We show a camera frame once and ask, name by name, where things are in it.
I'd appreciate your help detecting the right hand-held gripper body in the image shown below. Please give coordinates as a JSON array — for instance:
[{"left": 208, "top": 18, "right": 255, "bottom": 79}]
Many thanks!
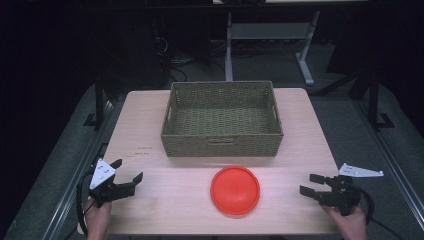
[{"left": 318, "top": 162, "right": 385, "bottom": 217}]

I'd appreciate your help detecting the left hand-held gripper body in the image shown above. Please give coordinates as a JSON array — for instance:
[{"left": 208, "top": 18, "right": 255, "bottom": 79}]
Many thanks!
[{"left": 88, "top": 158, "right": 136, "bottom": 208}]

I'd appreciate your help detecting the red round plate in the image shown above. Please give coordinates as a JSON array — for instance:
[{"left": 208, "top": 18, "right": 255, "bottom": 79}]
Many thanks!
[{"left": 209, "top": 165, "right": 261, "bottom": 217}]

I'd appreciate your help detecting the green woven basket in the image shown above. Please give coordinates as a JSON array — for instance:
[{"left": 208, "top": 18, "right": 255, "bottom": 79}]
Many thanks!
[{"left": 160, "top": 80, "right": 285, "bottom": 158}]

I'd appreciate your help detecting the person's right hand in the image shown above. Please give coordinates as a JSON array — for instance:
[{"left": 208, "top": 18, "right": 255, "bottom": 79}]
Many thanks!
[{"left": 321, "top": 204, "right": 368, "bottom": 240}]

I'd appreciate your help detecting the person's left hand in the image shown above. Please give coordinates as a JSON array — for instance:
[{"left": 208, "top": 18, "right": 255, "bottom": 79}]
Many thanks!
[{"left": 82, "top": 197, "right": 113, "bottom": 240}]

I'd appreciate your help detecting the black metal stand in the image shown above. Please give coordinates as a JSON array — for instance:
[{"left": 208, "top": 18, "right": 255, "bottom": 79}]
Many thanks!
[
  {"left": 83, "top": 71, "right": 114, "bottom": 132},
  {"left": 364, "top": 66, "right": 396, "bottom": 132}
]

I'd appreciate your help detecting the grey metal stand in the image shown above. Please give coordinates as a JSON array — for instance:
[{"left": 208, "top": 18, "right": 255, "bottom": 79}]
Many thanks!
[{"left": 224, "top": 9, "right": 322, "bottom": 87}]

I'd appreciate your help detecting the black cable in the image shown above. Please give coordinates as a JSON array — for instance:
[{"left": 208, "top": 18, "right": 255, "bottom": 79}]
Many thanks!
[
  {"left": 346, "top": 181, "right": 406, "bottom": 240},
  {"left": 63, "top": 143, "right": 109, "bottom": 240}
]

